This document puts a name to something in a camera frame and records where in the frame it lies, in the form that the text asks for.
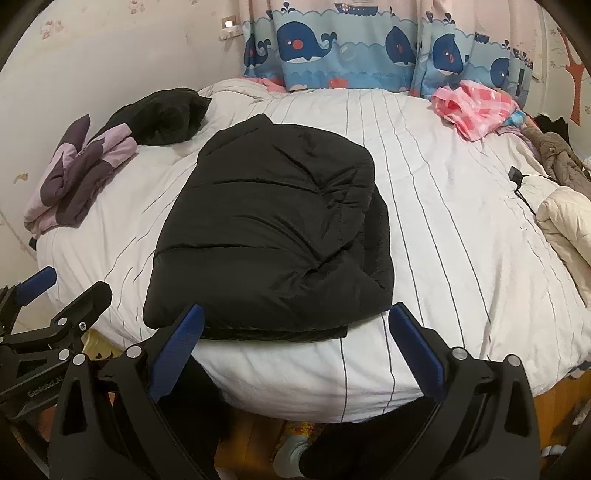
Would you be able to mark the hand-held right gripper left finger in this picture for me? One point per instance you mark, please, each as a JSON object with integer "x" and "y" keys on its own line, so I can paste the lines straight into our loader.
{"x": 180, "y": 346}

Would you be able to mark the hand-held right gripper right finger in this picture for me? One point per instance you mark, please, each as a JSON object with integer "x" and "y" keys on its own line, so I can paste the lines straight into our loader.
{"x": 415, "y": 350}

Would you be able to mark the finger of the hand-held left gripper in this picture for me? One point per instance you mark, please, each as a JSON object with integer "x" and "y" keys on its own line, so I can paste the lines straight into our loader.
{"x": 87, "y": 307}
{"x": 39, "y": 282}

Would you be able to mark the black puffer jacket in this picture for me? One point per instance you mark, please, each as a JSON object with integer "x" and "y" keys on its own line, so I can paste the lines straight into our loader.
{"x": 268, "y": 207}

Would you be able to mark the person's left leg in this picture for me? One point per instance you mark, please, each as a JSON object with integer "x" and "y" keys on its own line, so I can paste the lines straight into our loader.
{"x": 198, "y": 415}

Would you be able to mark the person's leg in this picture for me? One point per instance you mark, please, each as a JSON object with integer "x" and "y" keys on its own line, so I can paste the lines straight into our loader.
{"x": 369, "y": 443}
{"x": 198, "y": 415}

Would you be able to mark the person's right leg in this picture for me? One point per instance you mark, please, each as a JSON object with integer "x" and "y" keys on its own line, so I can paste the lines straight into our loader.
{"x": 369, "y": 443}

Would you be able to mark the purple patchwork quilt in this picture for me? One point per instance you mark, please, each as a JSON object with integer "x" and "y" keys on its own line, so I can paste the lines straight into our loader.
{"x": 78, "y": 180}

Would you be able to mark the white striped bed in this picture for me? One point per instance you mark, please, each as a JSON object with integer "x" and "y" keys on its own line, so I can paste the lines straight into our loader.
{"x": 438, "y": 230}

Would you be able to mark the cream puffer jacket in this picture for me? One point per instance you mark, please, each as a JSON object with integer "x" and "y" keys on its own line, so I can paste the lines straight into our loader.
{"x": 568, "y": 226}

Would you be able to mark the black garment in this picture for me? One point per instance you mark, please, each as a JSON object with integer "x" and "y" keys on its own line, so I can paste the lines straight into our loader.
{"x": 161, "y": 115}

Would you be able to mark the khaki coat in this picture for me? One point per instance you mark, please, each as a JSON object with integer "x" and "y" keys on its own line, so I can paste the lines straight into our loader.
{"x": 554, "y": 157}

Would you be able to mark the light blue cloth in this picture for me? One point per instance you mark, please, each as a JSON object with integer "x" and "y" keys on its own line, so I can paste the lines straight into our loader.
{"x": 513, "y": 120}

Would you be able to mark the pink checked cloth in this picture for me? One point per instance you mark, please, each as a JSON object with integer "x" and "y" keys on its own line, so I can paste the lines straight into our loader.
{"x": 475, "y": 106}

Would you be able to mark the dark cloth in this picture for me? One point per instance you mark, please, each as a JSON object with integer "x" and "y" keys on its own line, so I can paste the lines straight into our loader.
{"x": 551, "y": 125}

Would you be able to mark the whale print curtain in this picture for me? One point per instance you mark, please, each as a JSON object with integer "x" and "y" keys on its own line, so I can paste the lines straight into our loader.
{"x": 360, "y": 46}

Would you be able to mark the white wall socket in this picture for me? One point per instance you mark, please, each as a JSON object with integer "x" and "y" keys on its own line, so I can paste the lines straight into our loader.
{"x": 228, "y": 26}

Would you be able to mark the red wall sticker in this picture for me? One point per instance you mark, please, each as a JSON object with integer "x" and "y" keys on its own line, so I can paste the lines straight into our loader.
{"x": 575, "y": 74}

